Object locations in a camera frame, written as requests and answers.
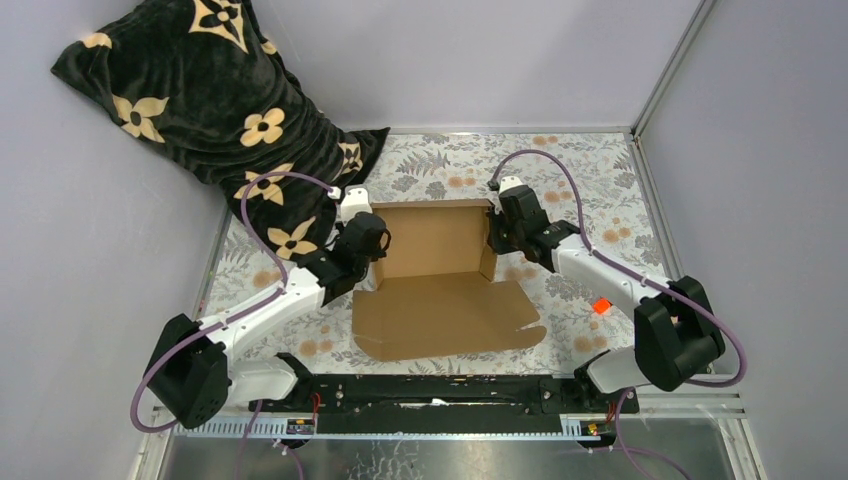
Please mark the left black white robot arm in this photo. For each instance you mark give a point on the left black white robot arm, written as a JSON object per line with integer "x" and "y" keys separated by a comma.
{"x": 196, "y": 369}

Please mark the black floral plush blanket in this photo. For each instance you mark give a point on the black floral plush blanket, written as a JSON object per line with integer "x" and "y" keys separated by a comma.
{"x": 197, "y": 82}

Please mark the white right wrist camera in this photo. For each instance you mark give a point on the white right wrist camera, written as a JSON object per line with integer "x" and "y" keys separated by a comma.
{"x": 508, "y": 182}

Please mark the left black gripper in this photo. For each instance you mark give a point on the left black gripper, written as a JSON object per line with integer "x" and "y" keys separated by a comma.
{"x": 377, "y": 254}

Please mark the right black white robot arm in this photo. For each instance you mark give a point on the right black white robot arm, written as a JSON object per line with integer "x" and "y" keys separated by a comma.
{"x": 673, "y": 337}

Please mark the brown cardboard box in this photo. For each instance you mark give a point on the brown cardboard box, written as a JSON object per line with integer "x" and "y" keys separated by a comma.
{"x": 436, "y": 292}

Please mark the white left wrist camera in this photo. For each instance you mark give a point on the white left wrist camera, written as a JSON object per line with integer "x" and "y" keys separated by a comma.
{"x": 350, "y": 202}

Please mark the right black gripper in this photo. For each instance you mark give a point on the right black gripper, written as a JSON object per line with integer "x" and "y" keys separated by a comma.
{"x": 495, "y": 241}

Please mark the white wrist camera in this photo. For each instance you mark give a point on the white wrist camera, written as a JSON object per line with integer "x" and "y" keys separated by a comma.
{"x": 508, "y": 182}
{"x": 350, "y": 202}

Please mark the aluminium frame rail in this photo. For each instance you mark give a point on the aluminium frame rail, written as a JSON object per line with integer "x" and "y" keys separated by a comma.
{"x": 691, "y": 433}

